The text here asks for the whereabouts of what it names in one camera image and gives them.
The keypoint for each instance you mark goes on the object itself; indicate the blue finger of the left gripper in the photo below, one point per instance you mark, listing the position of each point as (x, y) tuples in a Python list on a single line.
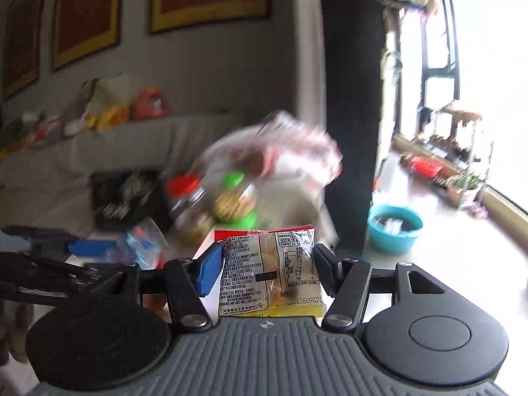
[(96, 249)]

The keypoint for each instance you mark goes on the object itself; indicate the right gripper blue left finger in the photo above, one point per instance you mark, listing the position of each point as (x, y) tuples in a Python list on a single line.
[(188, 280)]

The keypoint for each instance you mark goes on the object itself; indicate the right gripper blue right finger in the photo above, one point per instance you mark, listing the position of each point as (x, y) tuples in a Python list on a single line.
[(347, 281)]

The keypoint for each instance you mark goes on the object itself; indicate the small clear cake snack packet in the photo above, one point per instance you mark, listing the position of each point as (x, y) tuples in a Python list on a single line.
[(269, 273)]

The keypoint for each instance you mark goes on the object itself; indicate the blue snack packet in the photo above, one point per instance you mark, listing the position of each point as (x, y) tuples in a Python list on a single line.
[(143, 245)]

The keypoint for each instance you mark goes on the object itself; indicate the black plum gift box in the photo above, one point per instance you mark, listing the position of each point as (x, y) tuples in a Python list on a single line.
[(120, 200)]

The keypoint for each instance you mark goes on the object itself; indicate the red lid plastic jar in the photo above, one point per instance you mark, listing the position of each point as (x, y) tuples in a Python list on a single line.
[(189, 209)]

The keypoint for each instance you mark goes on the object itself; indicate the teal plastic basin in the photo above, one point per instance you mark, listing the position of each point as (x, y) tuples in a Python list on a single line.
[(392, 229)]

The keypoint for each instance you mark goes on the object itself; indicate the green lid snack jar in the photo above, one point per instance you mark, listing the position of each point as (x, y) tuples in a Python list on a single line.
[(235, 205)]

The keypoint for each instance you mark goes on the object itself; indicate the red basin on balcony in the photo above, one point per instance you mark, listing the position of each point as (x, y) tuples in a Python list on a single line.
[(425, 167)]

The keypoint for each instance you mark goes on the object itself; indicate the white plastic bag on sofa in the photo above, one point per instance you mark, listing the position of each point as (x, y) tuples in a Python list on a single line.
[(278, 147)]

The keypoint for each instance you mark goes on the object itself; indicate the yellow white plush toy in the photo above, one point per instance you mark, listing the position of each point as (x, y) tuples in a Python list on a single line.
[(109, 101)]

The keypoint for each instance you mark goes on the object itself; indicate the orange plush toy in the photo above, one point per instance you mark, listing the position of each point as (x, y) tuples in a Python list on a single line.
[(150, 104)]

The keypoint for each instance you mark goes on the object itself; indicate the metal balcony rack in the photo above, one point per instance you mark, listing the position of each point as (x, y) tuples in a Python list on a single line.
[(456, 134)]

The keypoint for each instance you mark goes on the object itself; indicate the left gold framed painting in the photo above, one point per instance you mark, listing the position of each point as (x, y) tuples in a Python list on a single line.
[(22, 45)]

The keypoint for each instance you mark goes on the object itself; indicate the middle gold framed painting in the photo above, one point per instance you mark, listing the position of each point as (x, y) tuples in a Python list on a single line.
[(84, 27)]

